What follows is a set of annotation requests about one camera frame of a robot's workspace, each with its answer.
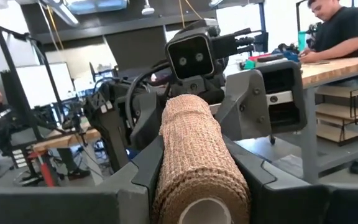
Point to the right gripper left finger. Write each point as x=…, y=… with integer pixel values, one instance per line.
x=73, y=205

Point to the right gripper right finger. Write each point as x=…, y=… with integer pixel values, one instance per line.
x=306, y=205

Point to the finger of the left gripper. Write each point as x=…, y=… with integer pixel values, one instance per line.
x=146, y=121
x=247, y=109

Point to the brown elastic bandage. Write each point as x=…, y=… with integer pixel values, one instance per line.
x=194, y=149

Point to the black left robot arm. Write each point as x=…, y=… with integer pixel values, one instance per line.
x=110, y=133

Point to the teal bottle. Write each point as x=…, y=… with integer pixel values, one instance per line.
x=301, y=42

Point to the wooden top workbench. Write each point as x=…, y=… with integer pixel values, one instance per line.
x=61, y=140
x=337, y=70

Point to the dark grey panel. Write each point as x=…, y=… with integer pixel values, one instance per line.
x=135, y=46

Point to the white board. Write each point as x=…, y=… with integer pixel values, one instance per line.
x=42, y=84

